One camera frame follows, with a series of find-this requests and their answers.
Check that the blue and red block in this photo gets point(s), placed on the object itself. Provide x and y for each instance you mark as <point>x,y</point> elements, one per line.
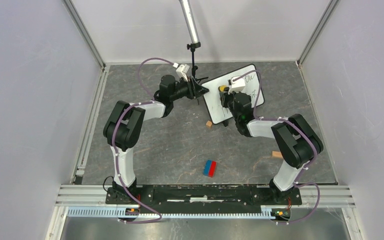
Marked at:
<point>209,168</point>

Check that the small wooden cube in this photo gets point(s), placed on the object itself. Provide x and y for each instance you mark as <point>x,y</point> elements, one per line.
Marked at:
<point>209,124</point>

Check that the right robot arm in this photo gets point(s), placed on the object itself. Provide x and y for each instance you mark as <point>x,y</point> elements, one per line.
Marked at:
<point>298,143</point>

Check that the yellow bone shaped eraser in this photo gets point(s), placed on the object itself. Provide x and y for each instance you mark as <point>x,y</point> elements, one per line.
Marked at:
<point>223,89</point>

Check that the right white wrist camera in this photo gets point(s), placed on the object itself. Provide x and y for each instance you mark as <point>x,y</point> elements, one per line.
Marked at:
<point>236,84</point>

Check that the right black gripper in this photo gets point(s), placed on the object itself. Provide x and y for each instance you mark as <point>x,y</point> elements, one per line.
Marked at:
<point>224,95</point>

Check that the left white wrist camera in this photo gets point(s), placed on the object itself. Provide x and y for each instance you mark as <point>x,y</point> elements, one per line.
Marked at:
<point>182,69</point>

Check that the black tripod stand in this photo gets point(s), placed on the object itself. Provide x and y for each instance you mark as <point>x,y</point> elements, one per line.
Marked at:
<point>192,71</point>

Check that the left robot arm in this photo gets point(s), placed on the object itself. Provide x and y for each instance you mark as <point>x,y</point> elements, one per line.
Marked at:
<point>123,128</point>

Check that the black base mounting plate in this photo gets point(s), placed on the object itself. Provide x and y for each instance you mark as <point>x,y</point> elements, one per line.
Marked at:
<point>205,198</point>

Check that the aluminium frame rail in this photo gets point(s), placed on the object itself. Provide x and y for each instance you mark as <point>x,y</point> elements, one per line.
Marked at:
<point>90,201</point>

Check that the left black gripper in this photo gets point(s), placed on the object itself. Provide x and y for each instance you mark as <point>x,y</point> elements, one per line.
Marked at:
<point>194,89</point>

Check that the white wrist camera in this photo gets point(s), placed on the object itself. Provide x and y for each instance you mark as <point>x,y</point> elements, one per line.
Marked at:
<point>182,69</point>
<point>236,84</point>

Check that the flat wooden block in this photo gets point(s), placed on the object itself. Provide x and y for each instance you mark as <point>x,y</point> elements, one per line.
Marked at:
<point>277,154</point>

